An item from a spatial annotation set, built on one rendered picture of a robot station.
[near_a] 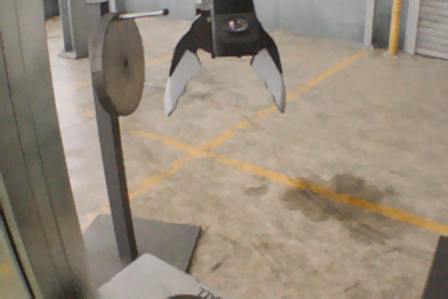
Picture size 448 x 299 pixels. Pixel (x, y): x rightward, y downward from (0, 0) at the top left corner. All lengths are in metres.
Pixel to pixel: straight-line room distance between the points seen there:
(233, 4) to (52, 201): 0.28
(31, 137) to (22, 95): 0.02
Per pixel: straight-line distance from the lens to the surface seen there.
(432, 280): 0.55
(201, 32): 0.47
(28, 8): 0.22
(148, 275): 0.30
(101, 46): 1.12
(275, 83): 0.50
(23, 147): 0.23
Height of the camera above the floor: 1.10
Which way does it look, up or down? 25 degrees down
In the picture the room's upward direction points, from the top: straight up
